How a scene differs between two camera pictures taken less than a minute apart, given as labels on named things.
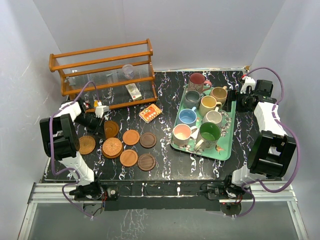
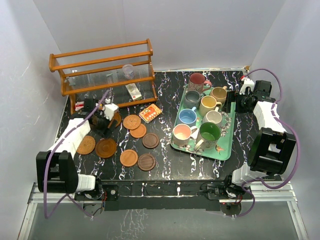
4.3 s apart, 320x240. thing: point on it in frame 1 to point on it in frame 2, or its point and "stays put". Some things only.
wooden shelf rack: x=107 y=77 stays put
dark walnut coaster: x=148 y=140 stays put
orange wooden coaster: x=131 y=137 to x=139 y=132
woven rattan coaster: x=87 y=144 stays put
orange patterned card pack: x=150 y=113 stays put
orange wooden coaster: x=128 y=157 stays put
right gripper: x=232 y=96 stays put
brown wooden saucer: x=114 y=156 to x=105 y=148
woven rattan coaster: x=112 y=146 to x=131 y=122
